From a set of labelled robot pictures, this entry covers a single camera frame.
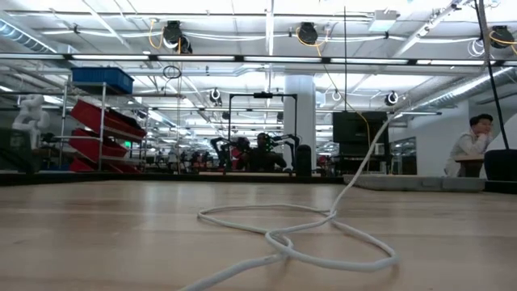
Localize white cord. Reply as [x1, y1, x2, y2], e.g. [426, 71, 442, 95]
[177, 112, 401, 291]

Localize distant black robot arms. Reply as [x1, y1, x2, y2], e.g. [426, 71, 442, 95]
[209, 134, 302, 173]

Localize black tower stand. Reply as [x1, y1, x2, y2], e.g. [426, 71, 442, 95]
[296, 144, 313, 177]

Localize white building column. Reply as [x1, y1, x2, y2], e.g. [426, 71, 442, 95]
[282, 74, 317, 171]

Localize black monitor on stand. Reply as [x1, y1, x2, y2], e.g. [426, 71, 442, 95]
[331, 111, 391, 175]

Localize long ceiling light strip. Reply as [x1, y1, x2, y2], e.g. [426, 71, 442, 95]
[0, 52, 517, 68]

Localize thin black vertical pole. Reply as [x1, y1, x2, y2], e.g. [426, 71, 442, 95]
[343, 6, 348, 113]

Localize shelf rack red bins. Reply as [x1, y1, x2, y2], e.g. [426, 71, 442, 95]
[58, 80, 149, 175]

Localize blue storage bin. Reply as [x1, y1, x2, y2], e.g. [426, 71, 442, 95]
[71, 66, 135, 95]

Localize white robot figure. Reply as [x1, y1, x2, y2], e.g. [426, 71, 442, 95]
[11, 94, 52, 150]

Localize thin black slanted pole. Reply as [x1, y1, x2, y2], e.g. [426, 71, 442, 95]
[473, 0, 511, 151]

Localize black distant rig frame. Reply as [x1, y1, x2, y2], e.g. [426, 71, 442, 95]
[228, 91, 299, 173]

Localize yellow power cable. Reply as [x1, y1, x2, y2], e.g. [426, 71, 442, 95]
[296, 26, 372, 173]

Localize black hanging cable loop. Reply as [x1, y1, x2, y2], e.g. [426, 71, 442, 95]
[162, 64, 183, 80]

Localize black ceiling cord reel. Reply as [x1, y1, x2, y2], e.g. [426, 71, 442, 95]
[488, 25, 517, 56]
[163, 19, 193, 54]
[297, 22, 319, 45]

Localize black metal table frame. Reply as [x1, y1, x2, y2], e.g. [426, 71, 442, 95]
[0, 171, 517, 194]

